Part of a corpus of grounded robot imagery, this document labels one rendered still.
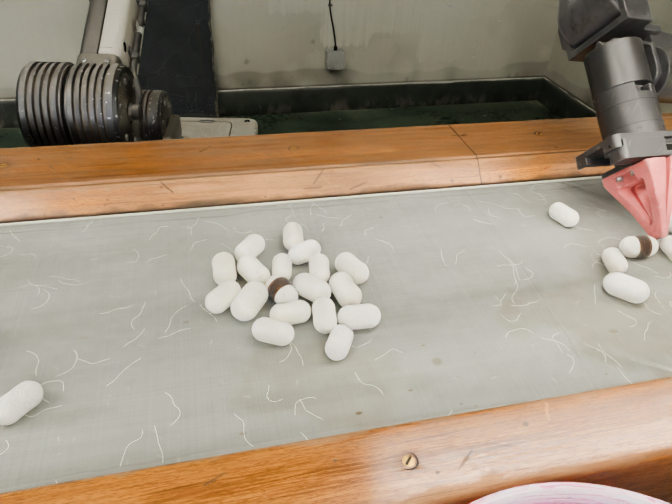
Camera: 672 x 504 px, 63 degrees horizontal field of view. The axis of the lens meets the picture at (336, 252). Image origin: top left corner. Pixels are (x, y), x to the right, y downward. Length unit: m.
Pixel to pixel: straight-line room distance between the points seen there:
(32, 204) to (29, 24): 1.97
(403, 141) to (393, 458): 0.42
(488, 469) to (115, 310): 0.30
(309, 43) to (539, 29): 1.12
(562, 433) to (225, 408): 0.22
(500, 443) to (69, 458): 0.26
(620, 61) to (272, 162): 0.37
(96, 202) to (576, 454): 0.47
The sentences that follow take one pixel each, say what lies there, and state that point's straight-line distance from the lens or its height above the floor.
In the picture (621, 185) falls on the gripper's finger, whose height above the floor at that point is 0.78.
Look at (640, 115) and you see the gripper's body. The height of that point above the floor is 0.85.
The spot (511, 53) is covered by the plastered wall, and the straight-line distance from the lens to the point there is 2.96.
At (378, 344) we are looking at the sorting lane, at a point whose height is 0.74.
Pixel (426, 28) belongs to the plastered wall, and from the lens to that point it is 2.72.
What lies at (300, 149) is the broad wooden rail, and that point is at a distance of 0.64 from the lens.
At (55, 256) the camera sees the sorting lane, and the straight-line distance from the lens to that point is 0.55.
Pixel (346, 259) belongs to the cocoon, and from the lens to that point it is 0.48.
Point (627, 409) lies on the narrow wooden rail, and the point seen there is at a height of 0.76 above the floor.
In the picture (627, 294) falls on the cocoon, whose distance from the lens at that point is 0.54.
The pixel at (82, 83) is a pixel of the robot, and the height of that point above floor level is 0.78.
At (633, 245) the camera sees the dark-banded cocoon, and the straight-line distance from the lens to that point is 0.59.
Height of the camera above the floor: 1.06
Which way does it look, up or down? 37 degrees down
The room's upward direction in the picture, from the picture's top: 4 degrees clockwise
